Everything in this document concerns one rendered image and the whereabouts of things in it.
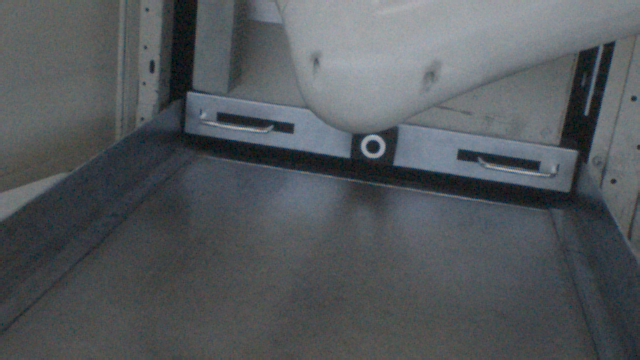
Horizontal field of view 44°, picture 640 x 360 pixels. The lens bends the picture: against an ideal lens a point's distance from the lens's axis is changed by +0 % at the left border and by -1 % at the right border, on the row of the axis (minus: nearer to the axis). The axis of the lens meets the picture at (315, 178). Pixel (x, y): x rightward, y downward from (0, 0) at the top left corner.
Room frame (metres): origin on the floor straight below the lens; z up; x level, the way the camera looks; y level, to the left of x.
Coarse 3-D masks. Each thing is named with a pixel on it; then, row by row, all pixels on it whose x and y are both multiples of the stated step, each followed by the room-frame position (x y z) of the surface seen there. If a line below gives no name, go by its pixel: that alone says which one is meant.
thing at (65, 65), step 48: (0, 0) 0.89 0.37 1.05; (48, 0) 0.96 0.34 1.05; (96, 0) 1.03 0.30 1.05; (0, 48) 0.89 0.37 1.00; (48, 48) 0.96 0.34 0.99; (96, 48) 1.03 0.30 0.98; (0, 96) 0.89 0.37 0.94; (48, 96) 0.96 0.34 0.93; (96, 96) 1.03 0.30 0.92; (0, 144) 0.89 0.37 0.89; (48, 144) 0.96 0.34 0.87; (96, 144) 1.04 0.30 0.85; (0, 192) 0.85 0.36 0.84
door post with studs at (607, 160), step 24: (624, 48) 1.00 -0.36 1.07; (624, 72) 1.00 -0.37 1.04; (624, 96) 0.99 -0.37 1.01; (600, 120) 1.00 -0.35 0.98; (624, 120) 0.99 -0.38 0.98; (600, 144) 1.00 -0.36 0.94; (624, 144) 0.99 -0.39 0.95; (600, 168) 0.99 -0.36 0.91; (624, 168) 0.99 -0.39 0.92; (624, 192) 0.99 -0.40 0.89; (624, 216) 0.99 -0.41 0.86
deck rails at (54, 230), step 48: (144, 144) 0.95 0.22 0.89; (48, 192) 0.70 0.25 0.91; (96, 192) 0.81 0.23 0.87; (144, 192) 0.88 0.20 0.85; (0, 240) 0.61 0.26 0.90; (48, 240) 0.70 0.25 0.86; (96, 240) 0.74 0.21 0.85; (576, 240) 0.89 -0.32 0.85; (624, 240) 0.74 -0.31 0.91; (0, 288) 0.61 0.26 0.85; (48, 288) 0.63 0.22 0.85; (576, 288) 0.76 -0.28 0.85; (624, 288) 0.70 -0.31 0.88; (624, 336) 0.66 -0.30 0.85
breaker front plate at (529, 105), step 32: (256, 32) 1.09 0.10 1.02; (256, 64) 1.09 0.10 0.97; (288, 64) 1.09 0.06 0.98; (544, 64) 1.05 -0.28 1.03; (256, 96) 1.09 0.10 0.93; (288, 96) 1.09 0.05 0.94; (480, 96) 1.06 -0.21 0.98; (512, 96) 1.05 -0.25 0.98; (544, 96) 1.05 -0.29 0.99; (448, 128) 1.06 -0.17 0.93; (480, 128) 1.05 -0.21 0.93; (512, 128) 1.05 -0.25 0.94; (544, 128) 1.04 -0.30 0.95
